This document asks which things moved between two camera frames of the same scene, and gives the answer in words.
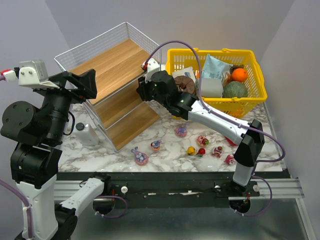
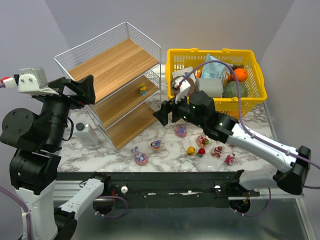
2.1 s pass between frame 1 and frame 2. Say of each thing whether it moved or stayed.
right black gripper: moved
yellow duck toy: stayed
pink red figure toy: stayed
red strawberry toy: stayed
